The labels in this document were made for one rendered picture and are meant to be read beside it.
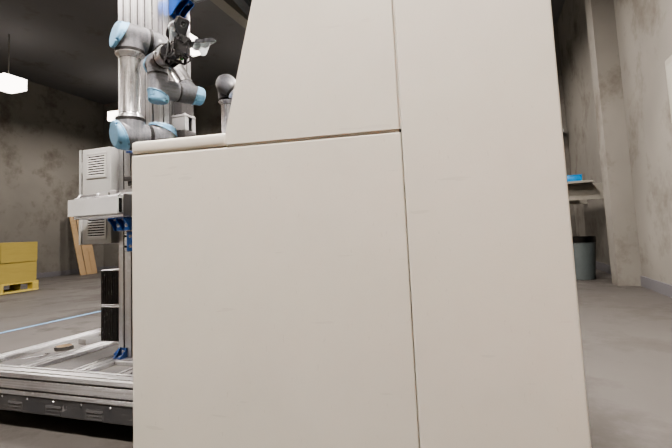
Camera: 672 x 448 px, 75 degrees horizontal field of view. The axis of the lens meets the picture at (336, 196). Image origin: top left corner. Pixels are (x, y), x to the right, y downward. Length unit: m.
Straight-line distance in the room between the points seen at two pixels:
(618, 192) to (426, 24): 5.38
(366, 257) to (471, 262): 0.19
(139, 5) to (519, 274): 2.20
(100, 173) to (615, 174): 5.42
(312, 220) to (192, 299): 0.30
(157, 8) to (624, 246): 5.40
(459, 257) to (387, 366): 0.24
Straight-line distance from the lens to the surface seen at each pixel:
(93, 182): 2.44
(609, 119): 6.26
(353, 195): 0.83
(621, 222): 6.14
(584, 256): 6.69
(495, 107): 0.86
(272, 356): 0.91
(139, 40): 2.10
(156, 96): 1.77
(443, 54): 0.88
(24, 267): 9.47
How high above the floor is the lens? 0.76
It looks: 5 degrees up
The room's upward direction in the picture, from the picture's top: 3 degrees counter-clockwise
